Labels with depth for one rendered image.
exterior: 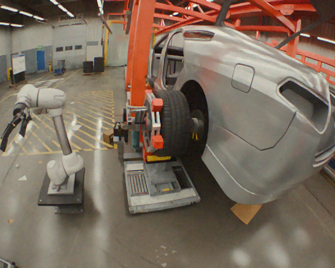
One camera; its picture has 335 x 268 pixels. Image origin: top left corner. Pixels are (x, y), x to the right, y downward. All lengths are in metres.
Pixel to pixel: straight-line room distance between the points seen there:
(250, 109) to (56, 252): 1.95
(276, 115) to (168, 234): 1.41
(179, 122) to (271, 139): 0.72
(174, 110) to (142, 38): 0.87
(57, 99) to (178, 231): 1.54
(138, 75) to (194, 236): 1.81
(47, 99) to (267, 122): 1.09
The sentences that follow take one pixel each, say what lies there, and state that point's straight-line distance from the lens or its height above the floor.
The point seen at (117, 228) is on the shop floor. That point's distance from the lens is 1.66.
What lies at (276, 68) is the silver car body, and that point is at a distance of 0.77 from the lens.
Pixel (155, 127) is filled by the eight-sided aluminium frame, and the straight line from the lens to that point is 1.17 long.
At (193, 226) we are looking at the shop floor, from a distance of 1.73.
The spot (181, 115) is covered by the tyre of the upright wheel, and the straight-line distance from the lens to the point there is 1.20.
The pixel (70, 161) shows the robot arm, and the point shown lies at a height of 0.59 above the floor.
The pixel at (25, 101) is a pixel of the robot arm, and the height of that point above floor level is 1.32.
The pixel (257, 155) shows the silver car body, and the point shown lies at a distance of 0.83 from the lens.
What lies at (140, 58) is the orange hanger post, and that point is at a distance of 1.65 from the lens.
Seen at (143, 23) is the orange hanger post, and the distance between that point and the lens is 1.68.
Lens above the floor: 1.51
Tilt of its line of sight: 30 degrees down
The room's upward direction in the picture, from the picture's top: 9 degrees clockwise
